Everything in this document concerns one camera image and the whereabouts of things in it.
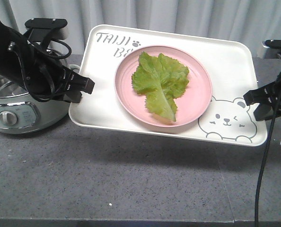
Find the grey stone countertop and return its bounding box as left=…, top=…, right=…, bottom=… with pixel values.
left=0, top=53, right=281, bottom=227

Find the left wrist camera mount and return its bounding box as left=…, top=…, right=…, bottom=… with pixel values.
left=24, top=18, right=69, bottom=49

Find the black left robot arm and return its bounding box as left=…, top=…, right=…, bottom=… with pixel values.
left=0, top=18, right=95, bottom=103

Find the pink round plate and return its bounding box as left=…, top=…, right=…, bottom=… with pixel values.
left=114, top=45, right=212, bottom=128

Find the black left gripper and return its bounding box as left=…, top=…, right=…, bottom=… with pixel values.
left=3, top=40, right=95, bottom=104

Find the black camera cable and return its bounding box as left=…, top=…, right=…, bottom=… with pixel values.
left=8, top=37, right=72, bottom=103
left=254, top=53, right=281, bottom=227

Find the black left camera cable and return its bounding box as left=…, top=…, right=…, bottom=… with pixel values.
left=8, top=37, right=72, bottom=103

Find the green lettuce leaf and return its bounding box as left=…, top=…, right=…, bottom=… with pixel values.
left=132, top=52, right=189, bottom=122

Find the green electric cooking pot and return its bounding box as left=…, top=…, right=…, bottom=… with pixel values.
left=0, top=75, right=70, bottom=134

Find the cream bear serving tray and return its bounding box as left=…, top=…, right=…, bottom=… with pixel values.
left=69, top=25, right=267, bottom=147

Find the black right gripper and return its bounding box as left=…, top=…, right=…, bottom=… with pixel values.
left=243, top=72, right=281, bottom=121

